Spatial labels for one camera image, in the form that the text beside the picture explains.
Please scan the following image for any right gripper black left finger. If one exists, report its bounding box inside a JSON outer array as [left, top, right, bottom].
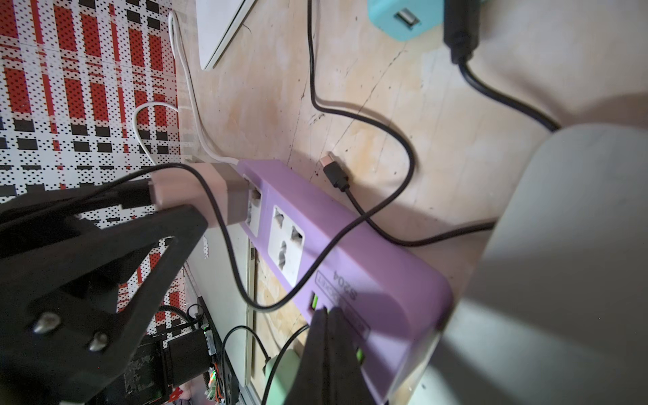
[[285, 308, 329, 404]]

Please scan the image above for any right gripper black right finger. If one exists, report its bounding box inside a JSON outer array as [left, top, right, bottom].
[[327, 308, 376, 404]]

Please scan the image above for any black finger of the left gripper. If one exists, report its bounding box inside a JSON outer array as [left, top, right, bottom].
[[1, 179, 151, 256], [1, 206, 208, 404]]

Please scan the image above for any green charger adapter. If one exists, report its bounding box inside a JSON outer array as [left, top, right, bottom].
[[267, 349, 300, 405]]

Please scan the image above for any teal charger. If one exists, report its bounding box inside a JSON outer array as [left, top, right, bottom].
[[368, 0, 444, 42]]

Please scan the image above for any pink charger adapter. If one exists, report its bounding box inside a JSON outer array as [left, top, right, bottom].
[[150, 163, 249, 228]]

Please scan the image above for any silver laptop front left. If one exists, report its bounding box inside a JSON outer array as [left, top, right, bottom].
[[188, 229, 253, 386]]

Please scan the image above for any silver apple laptop front right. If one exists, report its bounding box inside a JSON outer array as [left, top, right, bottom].
[[412, 124, 647, 404]]

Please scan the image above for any white laptop back left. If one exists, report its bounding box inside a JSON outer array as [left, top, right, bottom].
[[196, 0, 256, 70]]

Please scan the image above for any purple power strip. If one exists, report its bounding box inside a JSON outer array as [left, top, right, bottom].
[[237, 160, 454, 403]]

